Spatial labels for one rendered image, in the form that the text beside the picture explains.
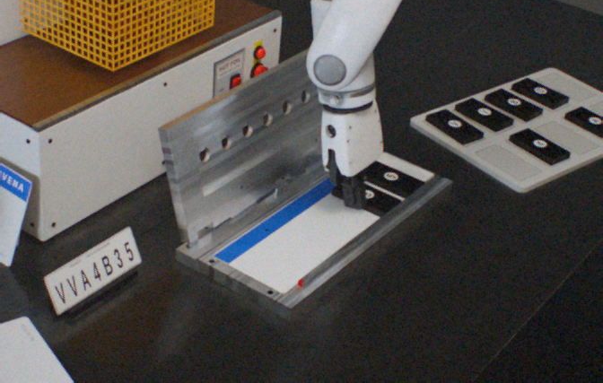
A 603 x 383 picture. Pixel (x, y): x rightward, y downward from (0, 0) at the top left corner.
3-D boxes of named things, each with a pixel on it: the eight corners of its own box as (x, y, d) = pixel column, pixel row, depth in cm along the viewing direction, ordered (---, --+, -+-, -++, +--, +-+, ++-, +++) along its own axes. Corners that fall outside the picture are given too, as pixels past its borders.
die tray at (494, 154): (520, 194, 190) (522, 188, 189) (406, 124, 207) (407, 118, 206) (664, 129, 213) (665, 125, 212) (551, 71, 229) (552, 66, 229)
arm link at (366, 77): (369, 93, 164) (379, 71, 172) (363, 4, 158) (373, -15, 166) (311, 94, 165) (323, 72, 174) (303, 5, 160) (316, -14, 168)
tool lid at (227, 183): (166, 129, 157) (157, 127, 158) (192, 253, 164) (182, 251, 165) (348, 31, 188) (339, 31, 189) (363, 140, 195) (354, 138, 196)
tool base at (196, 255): (289, 321, 157) (292, 300, 155) (175, 259, 167) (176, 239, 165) (450, 193, 188) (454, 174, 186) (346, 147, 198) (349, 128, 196)
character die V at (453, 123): (462, 145, 200) (464, 139, 199) (424, 120, 206) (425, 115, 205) (483, 138, 202) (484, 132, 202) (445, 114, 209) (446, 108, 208)
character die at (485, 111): (495, 132, 205) (496, 126, 204) (454, 109, 210) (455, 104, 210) (512, 125, 207) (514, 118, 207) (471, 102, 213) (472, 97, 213)
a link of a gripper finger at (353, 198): (349, 177, 172) (352, 217, 174) (361, 169, 174) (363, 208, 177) (331, 173, 173) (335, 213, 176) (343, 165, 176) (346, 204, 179)
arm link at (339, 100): (352, 97, 163) (353, 117, 165) (386, 76, 170) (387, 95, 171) (304, 88, 168) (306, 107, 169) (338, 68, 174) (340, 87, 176)
